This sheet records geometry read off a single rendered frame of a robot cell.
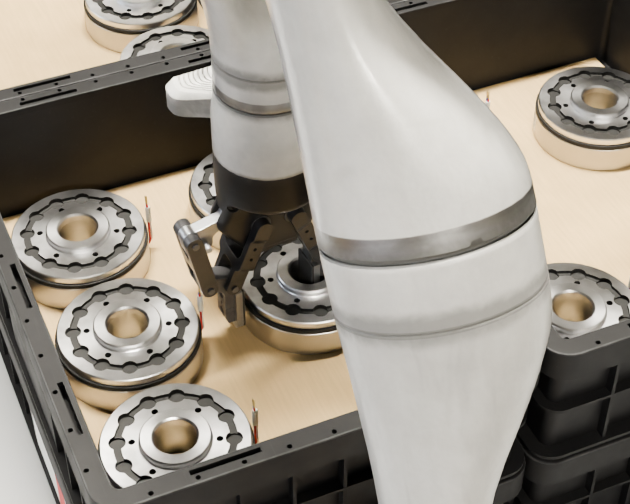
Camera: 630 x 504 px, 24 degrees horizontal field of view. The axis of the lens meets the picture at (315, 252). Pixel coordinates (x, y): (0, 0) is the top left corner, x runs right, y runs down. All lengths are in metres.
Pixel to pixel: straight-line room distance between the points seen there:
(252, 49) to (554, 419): 0.33
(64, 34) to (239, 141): 0.48
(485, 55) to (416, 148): 0.74
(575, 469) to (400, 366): 0.47
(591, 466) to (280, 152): 0.32
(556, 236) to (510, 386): 0.58
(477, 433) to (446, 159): 0.11
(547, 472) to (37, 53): 0.62
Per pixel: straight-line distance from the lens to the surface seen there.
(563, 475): 1.04
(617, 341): 0.95
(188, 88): 0.99
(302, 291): 1.05
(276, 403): 1.03
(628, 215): 1.19
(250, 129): 0.92
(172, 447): 1.00
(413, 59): 0.56
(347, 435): 0.88
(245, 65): 0.89
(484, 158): 0.56
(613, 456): 1.05
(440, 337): 0.57
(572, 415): 1.01
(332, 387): 1.04
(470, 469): 0.60
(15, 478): 1.17
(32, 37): 1.38
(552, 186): 1.21
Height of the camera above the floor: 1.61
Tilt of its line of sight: 44 degrees down
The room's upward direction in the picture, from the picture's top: straight up
